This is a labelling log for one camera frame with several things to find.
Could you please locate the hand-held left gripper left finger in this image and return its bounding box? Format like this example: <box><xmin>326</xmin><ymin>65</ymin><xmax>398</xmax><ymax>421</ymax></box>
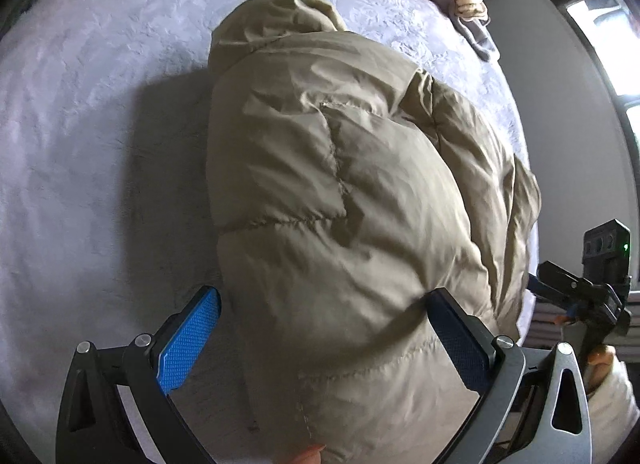
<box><xmin>56</xmin><ymin>285</ymin><xmax>223</xmax><ymax>464</ymax></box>

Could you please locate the window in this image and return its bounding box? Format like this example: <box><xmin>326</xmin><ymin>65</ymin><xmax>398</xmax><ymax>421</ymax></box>
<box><xmin>535</xmin><ymin>0</ymin><xmax>640</xmax><ymax>165</ymax></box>

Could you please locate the grey cloth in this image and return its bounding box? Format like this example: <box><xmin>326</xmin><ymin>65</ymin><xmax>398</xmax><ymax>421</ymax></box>
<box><xmin>435</xmin><ymin>0</ymin><xmax>500</xmax><ymax>62</ymax></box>

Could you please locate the purple bed blanket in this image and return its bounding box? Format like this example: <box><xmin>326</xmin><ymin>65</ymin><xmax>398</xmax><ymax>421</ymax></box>
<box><xmin>0</xmin><ymin>0</ymin><xmax>541</xmax><ymax>464</ymax></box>

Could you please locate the khaki puffer jacket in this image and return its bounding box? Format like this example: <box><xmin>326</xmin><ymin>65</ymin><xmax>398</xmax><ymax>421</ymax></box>
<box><xmin>206</xmin><ymin>0</ymin><xmax>542</xmax><ymax>464</ymax></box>

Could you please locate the person's left hand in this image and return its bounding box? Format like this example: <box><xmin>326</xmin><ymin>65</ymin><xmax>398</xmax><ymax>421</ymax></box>
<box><xmin>289</xmin><ymin>443</ymin><xmax>328</xmax><ymax>464</ymax></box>

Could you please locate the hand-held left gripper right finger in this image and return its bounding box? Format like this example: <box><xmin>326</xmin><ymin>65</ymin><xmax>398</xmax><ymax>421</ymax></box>
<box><xmin>426</xmin><ymin>288</ymin><xmax>594</xmax><ymax>464</ymax></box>

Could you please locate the person's right hand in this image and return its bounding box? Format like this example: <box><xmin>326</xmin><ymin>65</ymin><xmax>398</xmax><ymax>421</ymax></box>
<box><xmin>584</xmin><ymin>343</ymin><xmax>620</xmax><ymax>397</ymax></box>

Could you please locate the white radiator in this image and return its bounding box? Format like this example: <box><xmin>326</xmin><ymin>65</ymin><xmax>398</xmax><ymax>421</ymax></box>
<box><xmin>525</xmin><ymin>301</ymin><xmax>588</xmax><ymax>347</ymax></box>

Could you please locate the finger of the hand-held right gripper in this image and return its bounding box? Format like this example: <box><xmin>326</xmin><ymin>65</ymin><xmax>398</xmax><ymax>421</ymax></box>
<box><xmin>527</xmin><ymin>274</ymin><xmax>591</xmax><ymax>305</ymax></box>
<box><xmin>537</xmin><ymin>260</ymin><xmax>598</xmax><ymax>292</ymax></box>

